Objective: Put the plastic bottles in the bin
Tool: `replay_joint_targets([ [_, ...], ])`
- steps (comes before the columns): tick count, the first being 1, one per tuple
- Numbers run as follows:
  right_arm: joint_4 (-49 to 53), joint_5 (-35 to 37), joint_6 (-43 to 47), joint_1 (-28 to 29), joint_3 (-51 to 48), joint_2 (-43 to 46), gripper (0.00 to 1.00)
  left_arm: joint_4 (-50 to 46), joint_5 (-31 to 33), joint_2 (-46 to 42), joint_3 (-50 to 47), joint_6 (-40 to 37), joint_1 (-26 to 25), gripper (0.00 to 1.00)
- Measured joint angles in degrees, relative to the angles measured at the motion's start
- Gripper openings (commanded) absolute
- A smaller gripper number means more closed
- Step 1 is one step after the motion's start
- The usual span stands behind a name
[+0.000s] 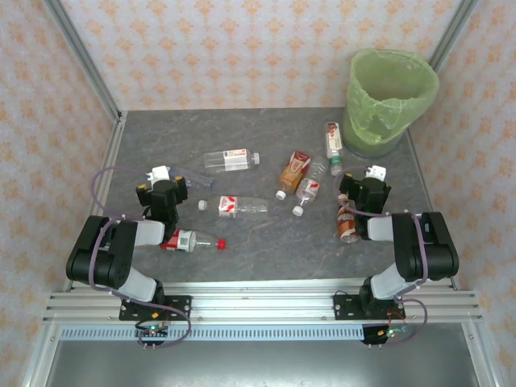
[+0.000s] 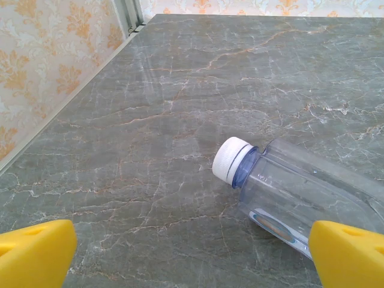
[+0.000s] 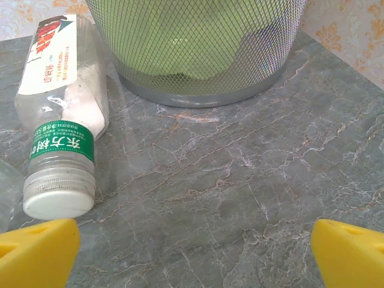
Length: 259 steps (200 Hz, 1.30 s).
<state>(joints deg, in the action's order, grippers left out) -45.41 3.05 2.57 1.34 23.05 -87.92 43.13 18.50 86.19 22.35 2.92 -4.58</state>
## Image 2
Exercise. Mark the aluminium table side rail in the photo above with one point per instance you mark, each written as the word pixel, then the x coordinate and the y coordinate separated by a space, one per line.
pixel 60 109

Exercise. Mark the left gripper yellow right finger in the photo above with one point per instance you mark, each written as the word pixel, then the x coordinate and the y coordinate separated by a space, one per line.
pixel 348 258

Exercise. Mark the aluminium frame post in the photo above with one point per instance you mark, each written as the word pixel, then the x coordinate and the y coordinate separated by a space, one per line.
pixel 129 12

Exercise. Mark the clear blue-tinted square bottle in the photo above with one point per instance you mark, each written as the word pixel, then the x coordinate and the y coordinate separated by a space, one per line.
pixel 285 186

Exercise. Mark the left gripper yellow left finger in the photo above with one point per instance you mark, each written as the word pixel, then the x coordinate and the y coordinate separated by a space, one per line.
pixel 33 255

